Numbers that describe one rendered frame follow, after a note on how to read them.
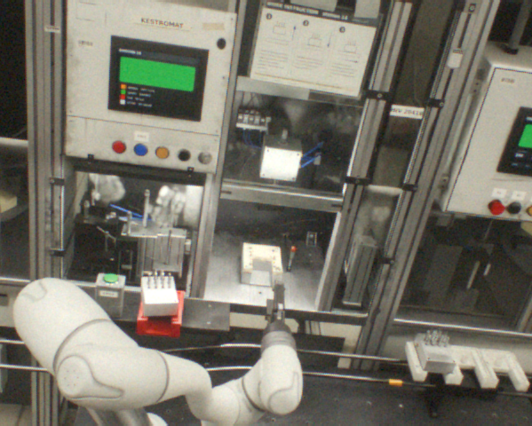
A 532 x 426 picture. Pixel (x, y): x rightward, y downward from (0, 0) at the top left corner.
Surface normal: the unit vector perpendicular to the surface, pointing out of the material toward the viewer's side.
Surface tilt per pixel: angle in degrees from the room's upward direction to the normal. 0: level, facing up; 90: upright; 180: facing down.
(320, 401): 0
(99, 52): 90
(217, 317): 0
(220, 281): 0
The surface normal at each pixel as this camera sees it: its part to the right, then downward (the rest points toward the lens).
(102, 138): 0.04, 0.51
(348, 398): 0.16, -0.85
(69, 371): -0.41, -0.11
